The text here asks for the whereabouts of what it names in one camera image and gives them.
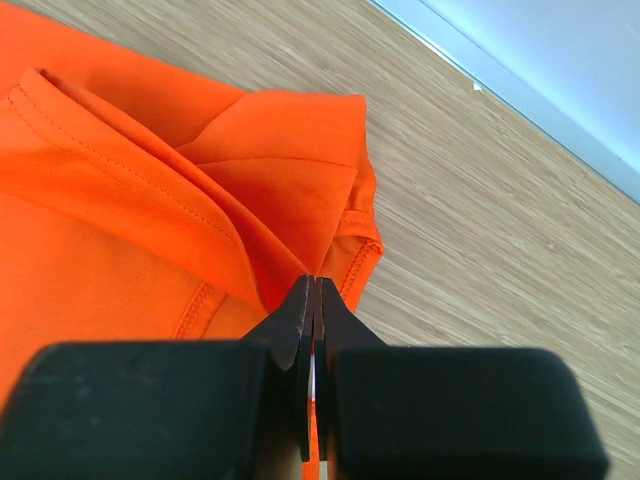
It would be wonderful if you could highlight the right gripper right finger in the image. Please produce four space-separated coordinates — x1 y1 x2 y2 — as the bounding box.
315 278 610 479

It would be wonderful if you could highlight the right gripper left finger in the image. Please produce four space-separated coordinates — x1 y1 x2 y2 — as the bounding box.
1 276 315 479

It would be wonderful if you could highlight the orange t-shirt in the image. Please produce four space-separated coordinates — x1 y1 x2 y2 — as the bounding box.
0 0 386 480

